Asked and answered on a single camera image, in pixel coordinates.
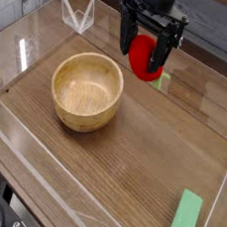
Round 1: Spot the black table frame bracket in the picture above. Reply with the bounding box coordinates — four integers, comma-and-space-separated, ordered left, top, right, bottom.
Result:
0, 182, 27, 227

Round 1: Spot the clear acrylic tray enclosure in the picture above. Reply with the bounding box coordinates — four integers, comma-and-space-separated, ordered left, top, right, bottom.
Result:
0, 0, 227, 227

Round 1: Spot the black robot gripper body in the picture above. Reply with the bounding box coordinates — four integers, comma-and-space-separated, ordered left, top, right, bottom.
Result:
121, 0, 189, 48

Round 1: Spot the green tape strip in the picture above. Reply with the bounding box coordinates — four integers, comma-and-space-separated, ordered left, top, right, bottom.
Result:
170, 189, 203, 227

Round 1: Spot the red felt ball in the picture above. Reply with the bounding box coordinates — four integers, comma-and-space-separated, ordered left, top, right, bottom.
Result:
128, 35, 170, 90

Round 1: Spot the light wooden bowl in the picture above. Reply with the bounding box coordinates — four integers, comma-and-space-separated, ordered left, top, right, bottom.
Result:
51, 52, 124, 133

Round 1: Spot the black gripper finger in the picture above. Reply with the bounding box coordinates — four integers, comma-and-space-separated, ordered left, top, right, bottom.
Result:
120, 7, 138, 55
148, 31, 176, 73

